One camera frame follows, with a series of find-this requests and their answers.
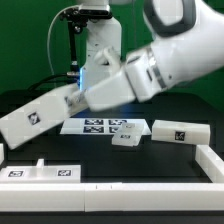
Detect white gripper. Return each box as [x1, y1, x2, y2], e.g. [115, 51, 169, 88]
[84, 69, 136, 111]

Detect small white cabinet top panel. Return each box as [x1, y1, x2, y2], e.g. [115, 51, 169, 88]
[112, 123, 151, 147]

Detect white cabinet body box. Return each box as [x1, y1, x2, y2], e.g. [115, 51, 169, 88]
[0, 84, 88, 149]

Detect white cabinet door panel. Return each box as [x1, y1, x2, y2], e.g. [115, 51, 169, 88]
[0, 159, 81, 183]

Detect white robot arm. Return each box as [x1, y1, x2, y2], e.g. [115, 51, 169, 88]
[83, 0, 224, 111]

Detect long white cabinet side piece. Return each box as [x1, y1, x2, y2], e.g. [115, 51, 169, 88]
[151, 120, 210, 145]

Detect white marker sheet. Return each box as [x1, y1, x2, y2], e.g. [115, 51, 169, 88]
[60, 118, 151, 135]

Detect white front fence bar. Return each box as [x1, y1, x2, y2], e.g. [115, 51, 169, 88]
[0, 183, 224, 212]

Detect white fence bar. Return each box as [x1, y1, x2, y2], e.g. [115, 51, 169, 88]
[0, 143, 4, 166]
[195, 145, 224, 184]
[0, 183, 224, 212]

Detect white right fence bar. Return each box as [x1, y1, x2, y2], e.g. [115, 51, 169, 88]
[195, 145, 224, 184]

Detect white left fence bar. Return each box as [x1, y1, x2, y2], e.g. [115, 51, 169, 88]
[0, 143, 4, 166]

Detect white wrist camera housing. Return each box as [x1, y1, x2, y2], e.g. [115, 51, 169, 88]
[94, 46, 121, 72]

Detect black cable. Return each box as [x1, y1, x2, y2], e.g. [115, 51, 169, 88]
[27, 71, 81, 92]

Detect black camera stand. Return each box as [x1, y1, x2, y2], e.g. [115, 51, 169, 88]
[59, 7, 113, 94]

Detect white cable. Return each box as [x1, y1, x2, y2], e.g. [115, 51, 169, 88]
[46, 5, 78, 91]

